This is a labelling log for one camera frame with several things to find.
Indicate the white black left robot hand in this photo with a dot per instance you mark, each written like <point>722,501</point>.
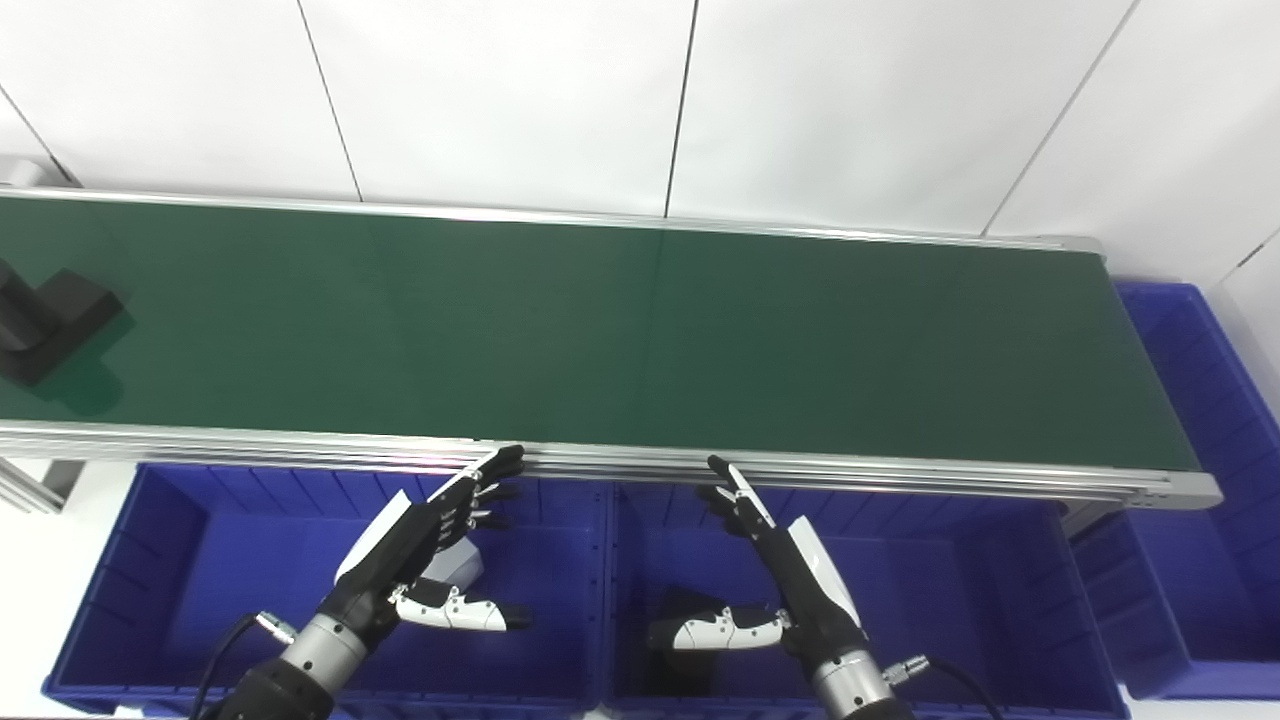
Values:
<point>400,545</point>

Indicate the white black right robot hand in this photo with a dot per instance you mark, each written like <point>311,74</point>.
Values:
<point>810,590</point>

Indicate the black cylinder-on-base part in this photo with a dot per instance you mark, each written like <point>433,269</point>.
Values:
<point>60,310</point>

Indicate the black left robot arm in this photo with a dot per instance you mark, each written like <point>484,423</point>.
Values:
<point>300,665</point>

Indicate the white plastic part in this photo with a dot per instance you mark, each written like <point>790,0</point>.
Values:
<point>462,565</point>

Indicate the blue plastic bin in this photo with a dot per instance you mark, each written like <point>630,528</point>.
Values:
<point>200,560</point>
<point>950,600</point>
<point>1200,560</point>

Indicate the black part in bin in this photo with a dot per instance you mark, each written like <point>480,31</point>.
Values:
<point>680,668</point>

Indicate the aluminium conveyor support leg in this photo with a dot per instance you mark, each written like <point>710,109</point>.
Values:
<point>40,485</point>

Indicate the grey conveyor end housing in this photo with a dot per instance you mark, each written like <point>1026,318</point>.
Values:
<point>20,172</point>

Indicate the green conveyor belt aluminium frame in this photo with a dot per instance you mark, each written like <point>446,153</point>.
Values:
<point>600,330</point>

